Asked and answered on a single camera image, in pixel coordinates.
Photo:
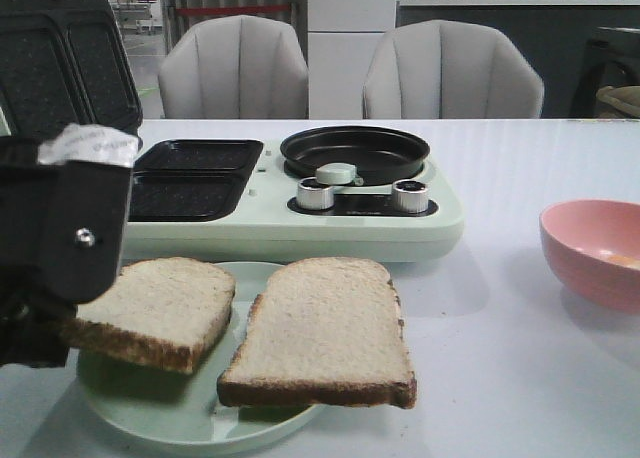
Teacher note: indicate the bread slice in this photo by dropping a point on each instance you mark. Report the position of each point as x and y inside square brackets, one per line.
[323, 331]
[165, 313]

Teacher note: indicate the right grey upholstered chair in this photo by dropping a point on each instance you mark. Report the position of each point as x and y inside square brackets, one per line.
[442, 69]

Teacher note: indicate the dark washing machine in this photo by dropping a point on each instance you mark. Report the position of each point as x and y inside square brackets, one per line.
[610, 58]

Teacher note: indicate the left grey upholstered chair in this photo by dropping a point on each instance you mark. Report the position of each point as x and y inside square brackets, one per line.
[237, 67]

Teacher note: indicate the pink bowl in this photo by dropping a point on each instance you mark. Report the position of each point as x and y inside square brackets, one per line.
[576, 238]

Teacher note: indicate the orange shrimp pieces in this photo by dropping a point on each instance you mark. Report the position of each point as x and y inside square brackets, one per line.
[623, 260]

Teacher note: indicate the white cabinet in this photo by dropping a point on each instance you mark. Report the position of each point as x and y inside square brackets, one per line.
[341, 38]

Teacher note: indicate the grey upholstered chair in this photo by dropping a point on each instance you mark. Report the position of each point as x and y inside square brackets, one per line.
[442, 69]
[237, 67]

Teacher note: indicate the mint green breakfast maker lid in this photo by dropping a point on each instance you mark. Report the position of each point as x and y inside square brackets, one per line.
[62, 62]

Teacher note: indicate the beige cushion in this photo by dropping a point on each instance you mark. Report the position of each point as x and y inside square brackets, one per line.
[623, 101]

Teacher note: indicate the left silver control knob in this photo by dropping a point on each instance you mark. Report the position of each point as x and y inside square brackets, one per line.
[313, 195]

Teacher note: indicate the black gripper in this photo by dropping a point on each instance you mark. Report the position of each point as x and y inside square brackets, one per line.
[64, 206]

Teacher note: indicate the round black frying pan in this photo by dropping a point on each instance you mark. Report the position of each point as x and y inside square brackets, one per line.
[380, 155]

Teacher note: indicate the right silver control knob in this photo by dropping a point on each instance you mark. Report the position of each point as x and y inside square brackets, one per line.
[410, 196]

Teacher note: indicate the mint green round plate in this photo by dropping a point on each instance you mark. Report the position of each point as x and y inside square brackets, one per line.
[182, 414]

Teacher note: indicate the silver control knob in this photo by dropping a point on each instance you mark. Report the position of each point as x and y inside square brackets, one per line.
[313, 195]
[410, 196]

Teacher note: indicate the mint green breakfast maker base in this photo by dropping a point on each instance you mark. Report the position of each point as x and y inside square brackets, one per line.
[234, 200]

